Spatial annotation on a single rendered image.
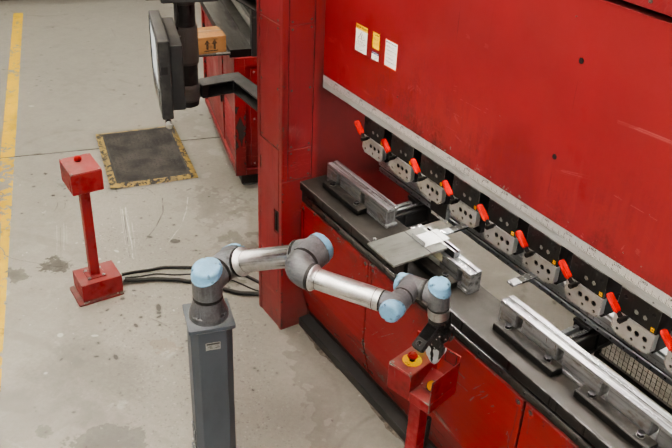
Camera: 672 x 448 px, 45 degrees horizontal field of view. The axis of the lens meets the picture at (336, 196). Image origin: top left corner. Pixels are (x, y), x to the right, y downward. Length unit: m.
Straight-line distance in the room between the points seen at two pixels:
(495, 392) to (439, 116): 1.03
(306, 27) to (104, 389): 1.95
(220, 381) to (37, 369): 1.24
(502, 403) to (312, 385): 1.25
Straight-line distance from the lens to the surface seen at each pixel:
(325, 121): 3.85
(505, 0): 2.73
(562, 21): 2.56
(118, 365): 4.24
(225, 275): 3.13
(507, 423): 3.12
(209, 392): 3.38
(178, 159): 6.02
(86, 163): 4.33
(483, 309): 3.18
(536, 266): 2.86
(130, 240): 5.15
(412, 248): 3.24
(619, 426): 2.80
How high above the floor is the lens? 2.77
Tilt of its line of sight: 30 degrees down
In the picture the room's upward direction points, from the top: 3 degrees clockwise
